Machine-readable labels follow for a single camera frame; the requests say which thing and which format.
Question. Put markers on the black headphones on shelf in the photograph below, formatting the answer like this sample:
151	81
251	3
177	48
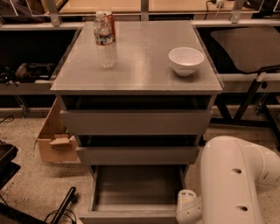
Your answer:
28	73

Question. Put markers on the grey top drawer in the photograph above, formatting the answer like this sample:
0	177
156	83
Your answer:
94	122

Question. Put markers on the white ceramic bowl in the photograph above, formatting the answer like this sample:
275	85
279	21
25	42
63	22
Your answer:
185	60

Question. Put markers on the black chair base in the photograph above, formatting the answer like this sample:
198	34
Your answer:
28	202

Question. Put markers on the black chair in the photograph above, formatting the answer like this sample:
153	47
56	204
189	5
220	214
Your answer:
253	50

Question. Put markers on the grey drawer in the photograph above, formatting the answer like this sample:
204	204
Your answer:
137	155
134	194
94	122

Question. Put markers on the metal shelf frame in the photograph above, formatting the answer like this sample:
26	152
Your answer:
29	87

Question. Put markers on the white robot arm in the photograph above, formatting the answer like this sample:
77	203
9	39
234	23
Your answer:
232	174

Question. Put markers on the clear plastic water bottle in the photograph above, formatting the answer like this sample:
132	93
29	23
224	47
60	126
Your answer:
103	36

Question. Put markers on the red soda can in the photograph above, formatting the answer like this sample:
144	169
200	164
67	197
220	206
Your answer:
111	19

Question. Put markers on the grey middle drawer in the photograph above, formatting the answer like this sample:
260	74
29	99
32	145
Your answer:
137	155

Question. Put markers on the brown cardboard box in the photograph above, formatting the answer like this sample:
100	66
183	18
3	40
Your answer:
55	144

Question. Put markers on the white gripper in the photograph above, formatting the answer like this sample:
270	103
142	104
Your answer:
184	210

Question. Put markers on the grey drawer cabinet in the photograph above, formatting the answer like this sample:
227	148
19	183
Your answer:
205	73

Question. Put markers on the grey bottom drawer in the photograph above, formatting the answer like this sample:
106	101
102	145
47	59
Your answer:
134	194

